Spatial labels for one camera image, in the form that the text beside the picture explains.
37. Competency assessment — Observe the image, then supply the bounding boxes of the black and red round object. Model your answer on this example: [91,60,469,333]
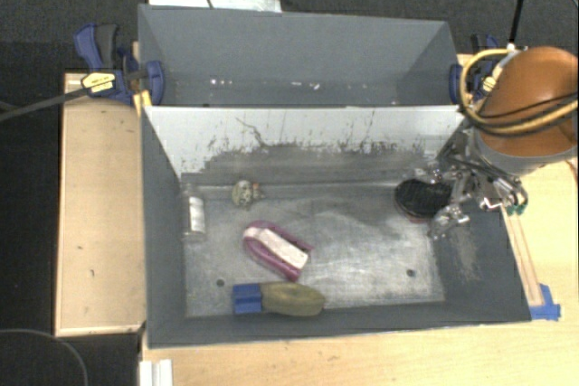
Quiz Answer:
[394,178,454,225]

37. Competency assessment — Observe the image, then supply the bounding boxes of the blue ridged block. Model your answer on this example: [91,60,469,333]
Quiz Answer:
[231,283,265,315]

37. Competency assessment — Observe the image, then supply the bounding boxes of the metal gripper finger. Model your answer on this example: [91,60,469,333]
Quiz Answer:
[445,202,472,229]
[427,212,454,241]

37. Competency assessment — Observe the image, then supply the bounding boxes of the small mottled grey toy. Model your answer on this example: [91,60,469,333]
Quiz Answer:
[232,179,266,210]

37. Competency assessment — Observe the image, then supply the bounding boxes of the purple and white horseshoe toy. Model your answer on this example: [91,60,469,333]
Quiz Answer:
[242,220,316,284]

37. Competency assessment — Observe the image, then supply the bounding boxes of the olive green oval sponge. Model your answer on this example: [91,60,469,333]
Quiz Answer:
[259,281,327,318]

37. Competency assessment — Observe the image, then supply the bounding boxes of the pale wood board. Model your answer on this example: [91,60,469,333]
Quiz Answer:
[53,52,551,338]

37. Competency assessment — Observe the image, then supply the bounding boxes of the grey metal bin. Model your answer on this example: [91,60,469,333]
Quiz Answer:
[137,3,533,349]

